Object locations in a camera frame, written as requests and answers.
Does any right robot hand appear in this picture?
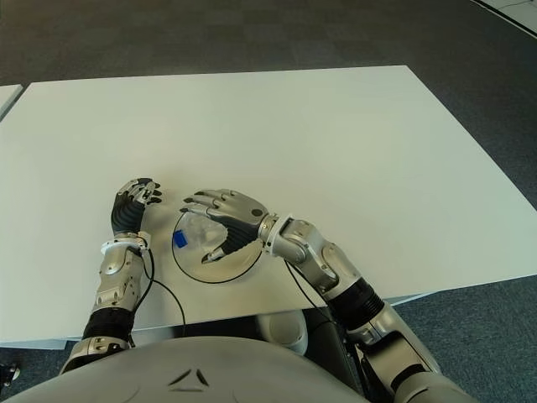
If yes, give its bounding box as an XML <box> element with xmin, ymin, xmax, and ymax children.
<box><xmin>178</xmin><ymin>188</ymin><xmax>270</xmax><ymax>264</ymax></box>

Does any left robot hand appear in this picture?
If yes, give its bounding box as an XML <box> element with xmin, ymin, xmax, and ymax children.
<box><xmin>110</xmin><ymin>177</ymin><xmax>164</xmax><ymax>235</ymax></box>

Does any clear water bottle blue cap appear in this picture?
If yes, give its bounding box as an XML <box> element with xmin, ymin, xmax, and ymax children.
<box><xmin>172</xmin><ymin>212</ymin><xmax>228</xmax><ymax>254</ymax></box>

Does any white plate black rim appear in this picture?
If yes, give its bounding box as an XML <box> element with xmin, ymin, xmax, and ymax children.
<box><xmin>171</xmin><ymin>208</ymin><xmax>258</xmax><ymax>285</ymax></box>

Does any white robot hip joint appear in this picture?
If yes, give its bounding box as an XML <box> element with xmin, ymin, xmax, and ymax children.
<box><xmin>255</xmin><ymin>312</ymin><xmax>310</xmax><ymax>356</ymax></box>

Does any white side table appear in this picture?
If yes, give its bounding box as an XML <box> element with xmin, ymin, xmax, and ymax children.
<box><xmin>0</xmin><ymin>83</ymin><xmax>24</xmax><ymax>123</ymax></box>

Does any grey robot torso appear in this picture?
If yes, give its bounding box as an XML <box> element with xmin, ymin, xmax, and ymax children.
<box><xmin>0</xmin><ymin>334</ymin><xmax>367</xmax><ymax>403</ymax></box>

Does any black stand with caster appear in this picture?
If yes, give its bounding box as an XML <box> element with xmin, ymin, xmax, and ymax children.
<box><xmin>0</xmin><ymin>361</ymin><xmax>22</xmax><ymax>388</ymax></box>

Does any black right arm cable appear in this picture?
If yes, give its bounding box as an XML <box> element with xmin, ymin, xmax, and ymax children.
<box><xmin>284</xmin><ymin>259</ymin><xmax>333</xmax><ymax>321</ymax></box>

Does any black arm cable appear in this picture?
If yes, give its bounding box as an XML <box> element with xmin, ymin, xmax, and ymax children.
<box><xmin>138</xmin><ymin>246</ymin><xmax>188</xmax><ymax>338</ymax></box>
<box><xmin>284</xmin><ymin>259</ymin><xmax>333</xmax><ymax>321</ymax></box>

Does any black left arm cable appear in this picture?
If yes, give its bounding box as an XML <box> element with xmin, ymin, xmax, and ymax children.
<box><xmin>138</xmin><ymin>246</ymin><xmax>188</xmax><ymax>338</ymax></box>

